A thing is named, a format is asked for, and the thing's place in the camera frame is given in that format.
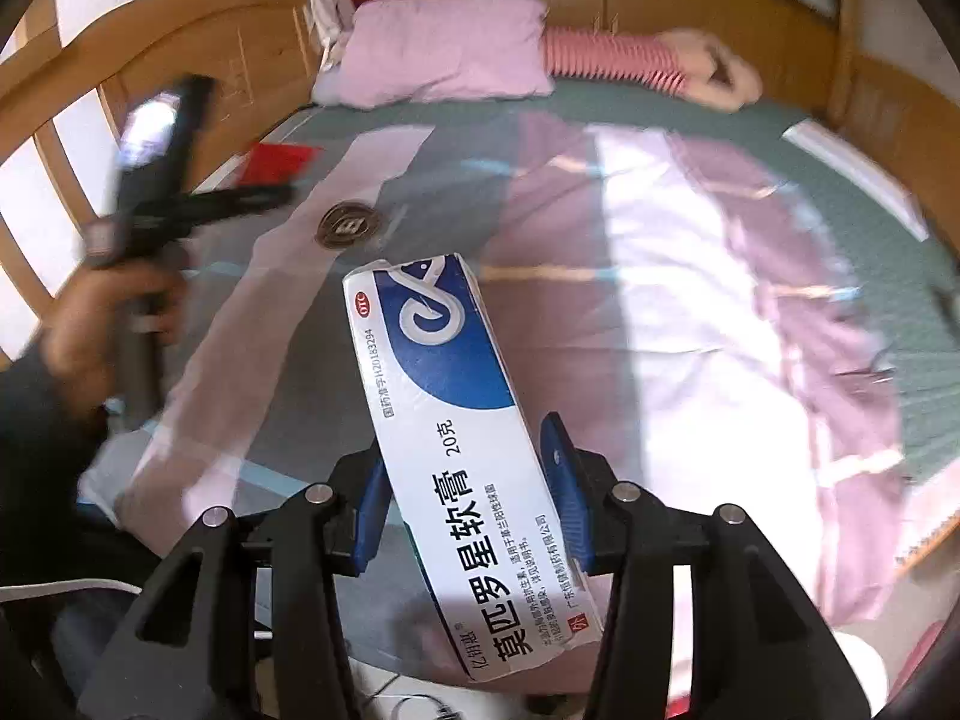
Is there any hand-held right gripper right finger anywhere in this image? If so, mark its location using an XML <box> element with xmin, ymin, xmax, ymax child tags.
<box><xmin>538</xmin><ymin>411</ymin><xmax>848</xmax><ymax>720</ymax></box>

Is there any blue and white medicine box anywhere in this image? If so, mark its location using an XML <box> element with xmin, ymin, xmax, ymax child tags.
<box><xmin>341</xmin><ymin>251</ymin><xmax>605</xmax><ymax>685</ymax></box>

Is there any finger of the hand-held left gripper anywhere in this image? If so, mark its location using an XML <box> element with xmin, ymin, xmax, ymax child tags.
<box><xmin>174</xmin><ymin>183</ymin><xmax>296</xmax><ymax>230</ymax></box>

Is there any white hanging cloth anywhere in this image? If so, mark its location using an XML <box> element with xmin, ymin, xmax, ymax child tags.
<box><xmin>291</xmin><ymin>0</ymin><xmax>355</xmax><ymax>70</ymax></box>

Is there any green bed sheet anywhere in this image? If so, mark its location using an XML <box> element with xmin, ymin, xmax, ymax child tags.
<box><xmin>283</xmin><ymin>78</ymin><xmax>960</xmax><ymax>484</ymax></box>

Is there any wooden bed headboard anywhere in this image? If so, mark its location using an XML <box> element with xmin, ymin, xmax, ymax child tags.
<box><xmin>0</xmin><ymin>0</ymin><xmax>332</xmax><ymax>370</ymax></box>

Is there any pink pillow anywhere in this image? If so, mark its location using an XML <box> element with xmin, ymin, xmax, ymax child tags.
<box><xmin>310</xmin><ymin>0</ymin><xmax>557</xmax><ymax>110</ymax></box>

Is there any red striped plush doll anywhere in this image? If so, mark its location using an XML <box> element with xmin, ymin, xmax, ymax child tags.
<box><xmin>543</xmin><ymin>25</ymin><xmax>764</xmax><ymax>112</ymax></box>

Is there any white cable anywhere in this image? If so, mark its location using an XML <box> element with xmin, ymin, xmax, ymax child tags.
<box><xmin>0</xmin><ymin>576</ymin><xmax>145</xmax><ymax>604</ymax></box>

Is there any red packet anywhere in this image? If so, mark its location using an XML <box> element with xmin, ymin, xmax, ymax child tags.
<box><xmin>238</xmin><ymin>141</ymin><xmax>325</xmax><ymax>186</ymax></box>

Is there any pink patchwork blanket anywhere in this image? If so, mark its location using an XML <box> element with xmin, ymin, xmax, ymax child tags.
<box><xmin>75</xmin><ymin>109</ymin><xmax>910</xmax><ymax>691</ymax></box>

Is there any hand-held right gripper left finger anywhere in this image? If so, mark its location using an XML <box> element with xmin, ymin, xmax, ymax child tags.
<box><xmin>75</xmin><ymin>439</ymin><xmax>391</xmax><ymax>720</ymax></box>

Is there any white flat board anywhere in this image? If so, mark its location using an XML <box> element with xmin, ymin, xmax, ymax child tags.
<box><xmin>781</xmin><ymin>120</ymin><xmax>932</xmax><ymax>242</ymax></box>

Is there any person's left hand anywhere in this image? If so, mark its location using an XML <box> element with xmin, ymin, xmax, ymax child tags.
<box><xmin>40</xmin><ymin>259</ymin><xmax>190</xmax><ymax>392</ymax></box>

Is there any person's left forearm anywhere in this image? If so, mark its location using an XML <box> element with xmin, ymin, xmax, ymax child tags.
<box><xmin>0</xmin><ymin>358</ymin><xmax>130</xmax><ymax>587</ymax></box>

